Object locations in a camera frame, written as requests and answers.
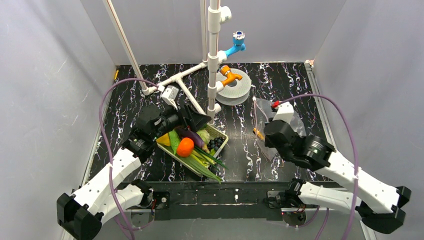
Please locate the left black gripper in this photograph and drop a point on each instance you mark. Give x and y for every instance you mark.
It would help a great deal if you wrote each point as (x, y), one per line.
(185, 117)

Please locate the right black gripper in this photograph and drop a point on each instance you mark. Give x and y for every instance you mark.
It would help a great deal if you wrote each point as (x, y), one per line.
(271, 129)

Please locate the clear zip top bag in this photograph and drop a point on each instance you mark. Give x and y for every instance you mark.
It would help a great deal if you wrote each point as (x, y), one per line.
(262, 114)

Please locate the green toy bitter gourd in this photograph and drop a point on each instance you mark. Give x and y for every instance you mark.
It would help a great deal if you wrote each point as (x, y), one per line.
(174, 141)

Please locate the purple toy eggplant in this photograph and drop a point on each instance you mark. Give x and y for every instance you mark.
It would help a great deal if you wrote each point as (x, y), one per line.
(198, 141)

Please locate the orange toy fruit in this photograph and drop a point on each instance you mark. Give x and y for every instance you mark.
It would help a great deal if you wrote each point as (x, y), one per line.
(185, 147)

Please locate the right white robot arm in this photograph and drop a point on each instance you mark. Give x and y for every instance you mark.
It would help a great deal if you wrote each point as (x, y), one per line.
(376, 204)

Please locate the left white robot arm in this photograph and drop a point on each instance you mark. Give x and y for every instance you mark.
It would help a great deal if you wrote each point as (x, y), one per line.
(83, 213)

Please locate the pale green plastic basket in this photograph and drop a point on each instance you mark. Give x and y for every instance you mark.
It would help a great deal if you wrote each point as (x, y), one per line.
(212, 154)

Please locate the green toy cabbage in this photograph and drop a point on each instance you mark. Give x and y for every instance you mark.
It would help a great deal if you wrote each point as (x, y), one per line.
(204, 135)

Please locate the grey filament spool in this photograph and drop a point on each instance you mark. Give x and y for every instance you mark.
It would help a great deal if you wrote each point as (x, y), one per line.
(237, 91)

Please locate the dark toy grapes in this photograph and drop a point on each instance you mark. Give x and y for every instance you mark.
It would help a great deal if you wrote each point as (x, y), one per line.
(215, 143)

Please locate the green toy scallions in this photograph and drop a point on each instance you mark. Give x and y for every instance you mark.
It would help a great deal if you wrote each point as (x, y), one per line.
(198, 162)

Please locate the orange toy faucet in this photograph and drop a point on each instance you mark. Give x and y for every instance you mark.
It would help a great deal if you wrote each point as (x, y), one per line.
(229, 75)

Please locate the blue toy faucet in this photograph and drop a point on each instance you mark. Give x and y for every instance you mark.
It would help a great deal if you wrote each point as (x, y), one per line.
(238, 39)

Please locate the yellow handled screwdriver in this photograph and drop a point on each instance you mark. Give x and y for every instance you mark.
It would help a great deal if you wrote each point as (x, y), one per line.
(258, 134)

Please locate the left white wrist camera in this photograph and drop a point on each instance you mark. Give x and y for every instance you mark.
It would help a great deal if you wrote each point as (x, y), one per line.
(169, 96)

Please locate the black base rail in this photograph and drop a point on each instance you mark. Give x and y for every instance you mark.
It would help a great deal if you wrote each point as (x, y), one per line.
(212, 200)

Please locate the white pvc pipe frame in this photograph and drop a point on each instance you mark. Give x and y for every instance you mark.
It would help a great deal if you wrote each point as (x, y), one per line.
(211, 20)

